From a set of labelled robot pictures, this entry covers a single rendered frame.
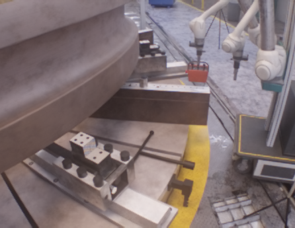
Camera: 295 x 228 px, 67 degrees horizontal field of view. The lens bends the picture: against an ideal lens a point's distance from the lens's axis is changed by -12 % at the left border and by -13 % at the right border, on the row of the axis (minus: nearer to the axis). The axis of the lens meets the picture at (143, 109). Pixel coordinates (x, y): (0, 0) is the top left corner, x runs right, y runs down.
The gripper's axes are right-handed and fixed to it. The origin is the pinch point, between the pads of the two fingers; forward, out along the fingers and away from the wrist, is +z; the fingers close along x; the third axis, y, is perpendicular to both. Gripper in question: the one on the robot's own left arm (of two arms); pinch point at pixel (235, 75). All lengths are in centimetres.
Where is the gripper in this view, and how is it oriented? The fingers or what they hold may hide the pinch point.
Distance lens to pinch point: 213.0
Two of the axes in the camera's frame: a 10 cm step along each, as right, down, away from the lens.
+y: -9.4, -1.4, 3.0
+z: 0.4, 8.5, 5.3
